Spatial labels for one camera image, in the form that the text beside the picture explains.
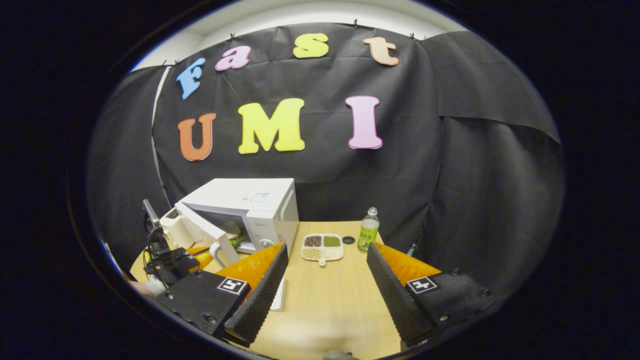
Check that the small black bottle cap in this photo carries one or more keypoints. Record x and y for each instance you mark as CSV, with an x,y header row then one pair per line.
x,y
348,240

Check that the sandwich with lettuce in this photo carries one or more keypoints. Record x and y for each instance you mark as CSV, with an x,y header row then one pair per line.
x,y
235,231

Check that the green label drink bottle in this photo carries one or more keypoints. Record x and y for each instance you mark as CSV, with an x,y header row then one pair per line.
x,y
368,232

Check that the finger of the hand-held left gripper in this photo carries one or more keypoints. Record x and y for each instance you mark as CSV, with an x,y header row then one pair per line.
x,y
202,257

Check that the white toaster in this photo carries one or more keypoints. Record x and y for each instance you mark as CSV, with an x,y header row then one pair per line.
x,y
172,227

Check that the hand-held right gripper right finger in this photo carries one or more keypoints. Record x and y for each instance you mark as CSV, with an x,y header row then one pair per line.
x,y
395,300

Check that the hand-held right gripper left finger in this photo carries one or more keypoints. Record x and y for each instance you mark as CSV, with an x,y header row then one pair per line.
x,y
260,300

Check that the white microwave oven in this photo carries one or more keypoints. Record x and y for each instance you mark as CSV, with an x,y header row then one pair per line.
x,y
250,197

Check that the white divided plate with grains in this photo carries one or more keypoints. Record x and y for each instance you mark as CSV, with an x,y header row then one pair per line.
x,y
322,247

